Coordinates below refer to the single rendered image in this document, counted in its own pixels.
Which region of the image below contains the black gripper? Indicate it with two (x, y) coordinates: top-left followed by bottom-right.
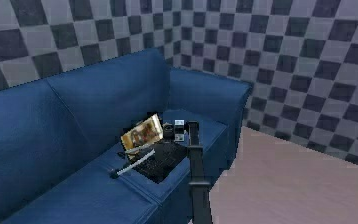
(109, 122), (175, 180)

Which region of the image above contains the black laptop with headphones picture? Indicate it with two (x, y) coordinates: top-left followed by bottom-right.
(120, 113), (189, 185)

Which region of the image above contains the blue sofa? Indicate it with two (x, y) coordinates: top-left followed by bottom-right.
(0, 47), (254, 224)

